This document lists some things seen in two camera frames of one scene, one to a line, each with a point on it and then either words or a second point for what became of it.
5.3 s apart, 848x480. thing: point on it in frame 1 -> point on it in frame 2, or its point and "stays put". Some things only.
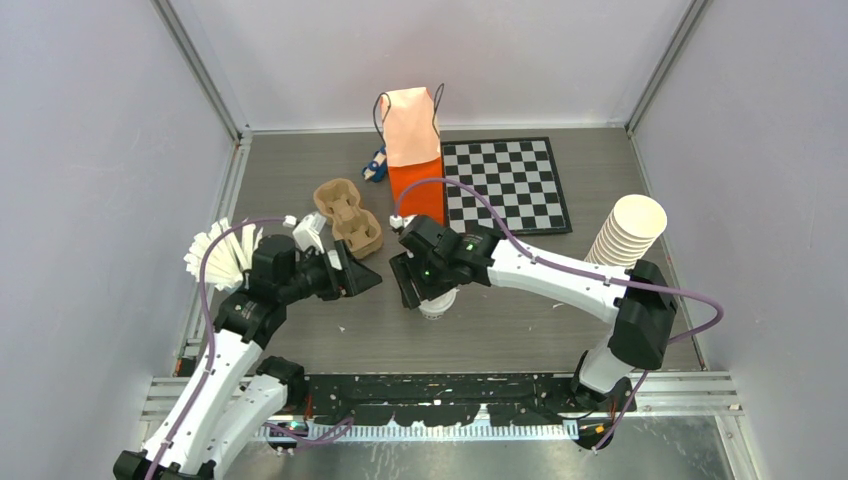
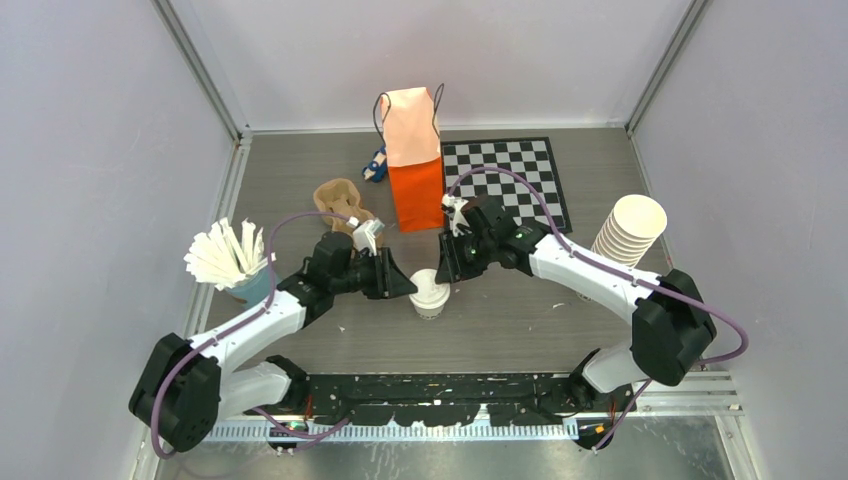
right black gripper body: x=431 y=272 -> x=475 y=253
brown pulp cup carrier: x=338 y=201 stays put
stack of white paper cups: x=628 y=233 stays put
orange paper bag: x=412 y=141 stays put
